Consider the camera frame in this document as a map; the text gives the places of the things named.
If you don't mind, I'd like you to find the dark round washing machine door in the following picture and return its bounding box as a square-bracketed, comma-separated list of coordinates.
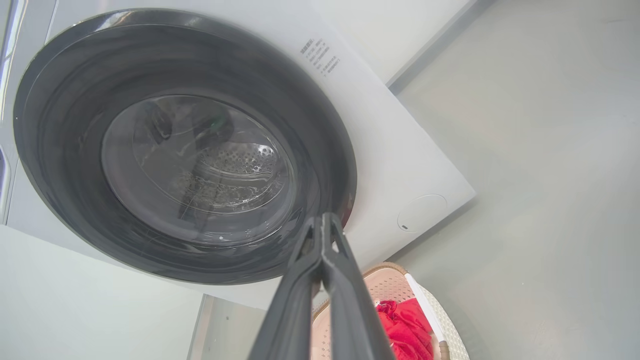
[13, 8, 358, 286]

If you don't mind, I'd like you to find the beige perforated plastic laundry basket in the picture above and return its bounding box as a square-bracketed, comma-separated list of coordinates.
[311, 262, 471, 360]

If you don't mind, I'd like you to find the white front-loading washing machine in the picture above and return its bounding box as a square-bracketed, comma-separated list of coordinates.
[0, 0, 477, 312]

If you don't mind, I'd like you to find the round white filter cover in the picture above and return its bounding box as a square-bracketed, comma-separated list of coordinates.
[397, 193, 449, 234]

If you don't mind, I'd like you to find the red and white garment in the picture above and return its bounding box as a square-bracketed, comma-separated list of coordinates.
[375, 298, 435, 360]

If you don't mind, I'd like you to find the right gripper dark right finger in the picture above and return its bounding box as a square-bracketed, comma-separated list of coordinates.
[322, 212, 396, 360]

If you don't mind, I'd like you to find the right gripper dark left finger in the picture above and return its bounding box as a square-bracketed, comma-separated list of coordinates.
[248, 215, 326, 360]

